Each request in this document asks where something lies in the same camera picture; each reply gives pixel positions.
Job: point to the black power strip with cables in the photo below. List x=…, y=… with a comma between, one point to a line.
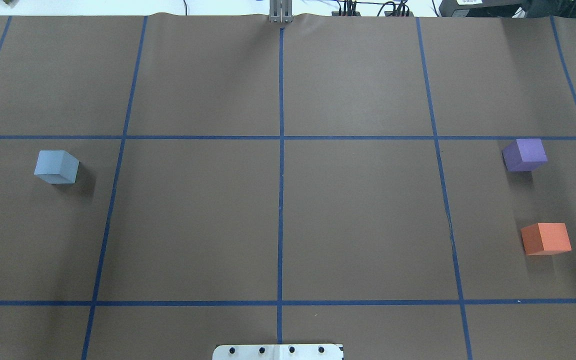
x=370, y=8

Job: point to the orange foam block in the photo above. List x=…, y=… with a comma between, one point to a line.
x=541, y=239

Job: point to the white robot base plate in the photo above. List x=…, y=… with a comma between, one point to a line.
x=304, y=351

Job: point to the light blue foam block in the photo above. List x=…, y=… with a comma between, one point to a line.
x=56, y=167

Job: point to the aluminium frame post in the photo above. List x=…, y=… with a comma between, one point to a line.
x=281, y=11

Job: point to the black device on desk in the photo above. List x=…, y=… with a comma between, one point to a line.
x=507, y=8

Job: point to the purple foam block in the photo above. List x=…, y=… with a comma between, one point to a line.
x=524, y=155

